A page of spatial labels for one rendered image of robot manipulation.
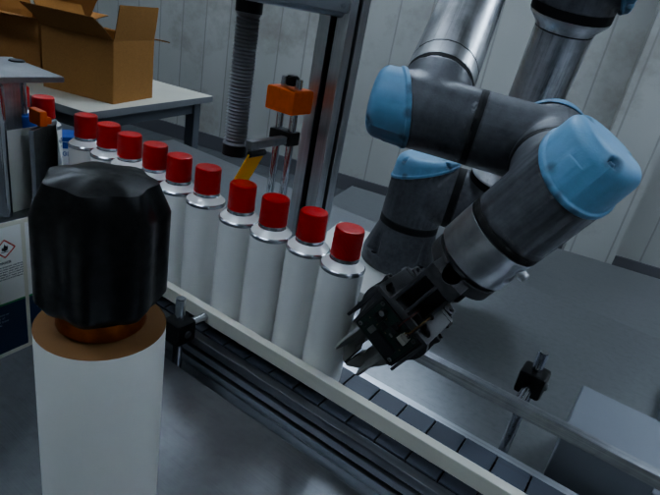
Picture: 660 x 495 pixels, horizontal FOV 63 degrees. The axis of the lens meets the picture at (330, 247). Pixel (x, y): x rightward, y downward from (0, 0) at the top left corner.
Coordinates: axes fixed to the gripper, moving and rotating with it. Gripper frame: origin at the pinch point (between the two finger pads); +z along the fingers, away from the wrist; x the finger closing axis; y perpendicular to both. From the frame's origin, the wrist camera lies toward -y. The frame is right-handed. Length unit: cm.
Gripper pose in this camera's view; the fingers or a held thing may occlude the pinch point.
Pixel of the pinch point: (356, 354)
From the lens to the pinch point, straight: 64.0
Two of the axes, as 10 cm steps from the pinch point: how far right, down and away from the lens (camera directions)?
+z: -5.6, 5.9, 5.8
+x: 6.1, 7.7, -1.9
